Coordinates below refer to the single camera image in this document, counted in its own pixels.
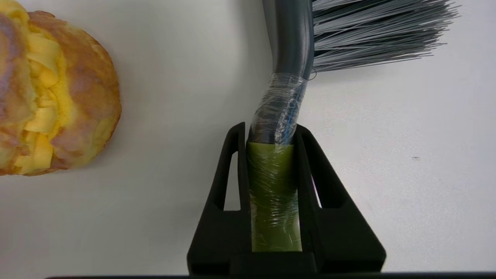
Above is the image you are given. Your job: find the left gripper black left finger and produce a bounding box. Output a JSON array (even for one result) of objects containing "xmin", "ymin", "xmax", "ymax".
[{"xmin": 187, "ymin": 122, "xmax": 253, "ymax": 276}]

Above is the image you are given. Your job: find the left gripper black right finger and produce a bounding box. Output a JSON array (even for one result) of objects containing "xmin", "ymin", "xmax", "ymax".
[{"xmin": 294, "ymin": 124, "xmax": 387, "ymax": 274}]

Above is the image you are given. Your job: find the green-handled dust brush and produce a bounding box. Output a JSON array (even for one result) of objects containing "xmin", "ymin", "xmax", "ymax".
[{"xmin": 246, "ymin": 0, "xmax": 460, "ymax": 252}]

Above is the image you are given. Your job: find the cream puff pastry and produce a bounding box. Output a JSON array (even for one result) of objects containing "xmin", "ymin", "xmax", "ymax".
[{"xmin": 0, "ymin": 0, "xmax": 122, "ymax": 177}]

